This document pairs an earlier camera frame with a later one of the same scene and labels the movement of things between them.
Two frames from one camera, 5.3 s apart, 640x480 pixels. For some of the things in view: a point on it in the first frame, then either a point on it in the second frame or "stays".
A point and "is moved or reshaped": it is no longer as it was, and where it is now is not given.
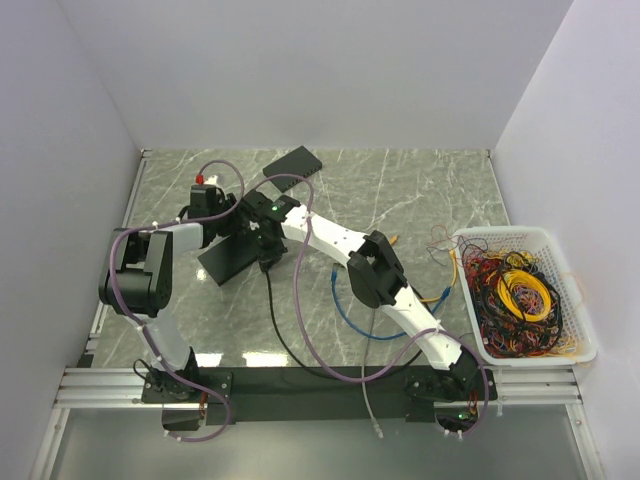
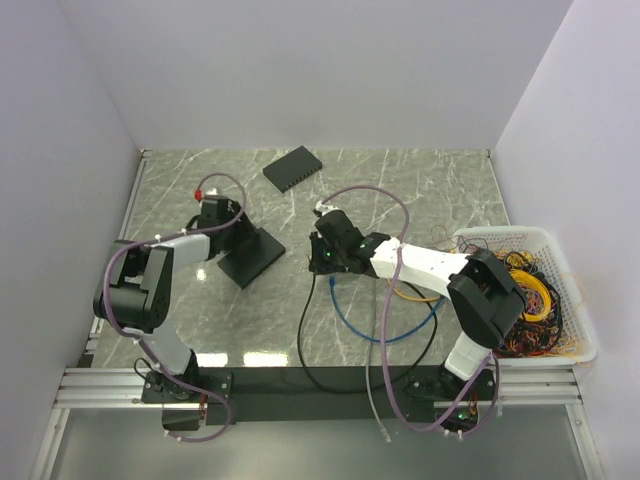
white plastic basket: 539,241 stays
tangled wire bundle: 516,305 stays
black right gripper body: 270,250 -> 329,260
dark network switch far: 298,162 stays
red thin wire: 445,230 stays
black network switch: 230,256 is moved or reshaped
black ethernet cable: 291,345 -> 408,374
